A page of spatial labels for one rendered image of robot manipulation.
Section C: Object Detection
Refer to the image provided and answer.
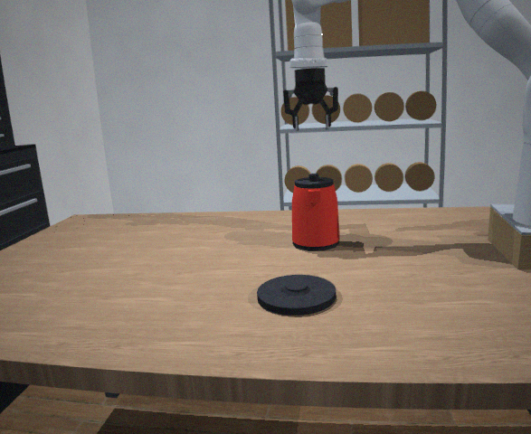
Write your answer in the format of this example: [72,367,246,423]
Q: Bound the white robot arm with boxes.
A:
[289,0,531,226]

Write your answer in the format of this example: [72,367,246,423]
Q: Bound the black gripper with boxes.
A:
[283,68,338,131]

